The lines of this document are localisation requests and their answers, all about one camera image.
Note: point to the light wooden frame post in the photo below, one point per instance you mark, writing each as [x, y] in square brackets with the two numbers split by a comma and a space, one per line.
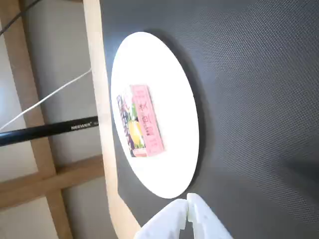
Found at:
[32, 99]

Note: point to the black Neewer stand pole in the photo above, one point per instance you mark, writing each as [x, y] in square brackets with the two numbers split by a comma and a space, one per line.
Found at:
[49, 130]

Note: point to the round white dish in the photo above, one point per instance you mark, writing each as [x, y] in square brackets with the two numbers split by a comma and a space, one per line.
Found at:
[172, 124]

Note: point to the dark grey textured mat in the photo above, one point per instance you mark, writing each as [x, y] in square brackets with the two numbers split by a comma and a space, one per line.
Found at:
[249, 99]

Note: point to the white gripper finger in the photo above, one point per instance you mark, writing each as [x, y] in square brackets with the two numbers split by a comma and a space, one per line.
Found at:
[205, 221]
[167, 221]

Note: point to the pink printed candy box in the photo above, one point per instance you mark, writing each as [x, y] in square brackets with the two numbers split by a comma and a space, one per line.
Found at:
[147, 119]

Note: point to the light wooden frame crossbar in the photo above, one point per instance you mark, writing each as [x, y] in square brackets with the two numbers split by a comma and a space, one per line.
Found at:
[79, 174]

